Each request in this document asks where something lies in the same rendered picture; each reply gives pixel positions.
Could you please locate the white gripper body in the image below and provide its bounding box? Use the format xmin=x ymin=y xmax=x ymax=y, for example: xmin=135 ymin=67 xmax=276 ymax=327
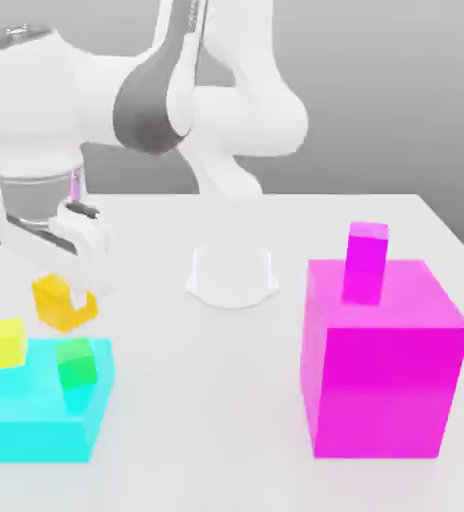
xmin=0 ymin=206 xmax=115 ymax=296

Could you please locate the small orange cube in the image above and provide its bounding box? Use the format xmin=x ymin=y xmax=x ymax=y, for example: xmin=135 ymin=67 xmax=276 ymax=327
xmin=31 ymin=272 xmax=100 ymax=334

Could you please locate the small green cube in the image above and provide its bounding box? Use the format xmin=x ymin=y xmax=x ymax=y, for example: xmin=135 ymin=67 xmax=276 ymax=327
xmin=54 ymin=338 xmax=99 ymax=393

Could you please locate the small yellow cube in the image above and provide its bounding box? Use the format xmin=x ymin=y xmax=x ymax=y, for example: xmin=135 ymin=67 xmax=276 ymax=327
xmin=0 ymin=317 xmax=28 ymax=372

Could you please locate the small magenta cube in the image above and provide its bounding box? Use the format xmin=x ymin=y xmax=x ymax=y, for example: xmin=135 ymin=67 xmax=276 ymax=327
xmin=341 ymin=221 xmax=390 ymax=306

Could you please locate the large cyan box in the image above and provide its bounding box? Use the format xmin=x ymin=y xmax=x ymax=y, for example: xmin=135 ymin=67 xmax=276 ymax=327
xmin=0 ymin=337 xmax=118 ymax=464

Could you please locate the large magenta box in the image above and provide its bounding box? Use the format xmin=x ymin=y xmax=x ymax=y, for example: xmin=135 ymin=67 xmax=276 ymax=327
xmin=299 ymin=258 xmax=464 ymax=460

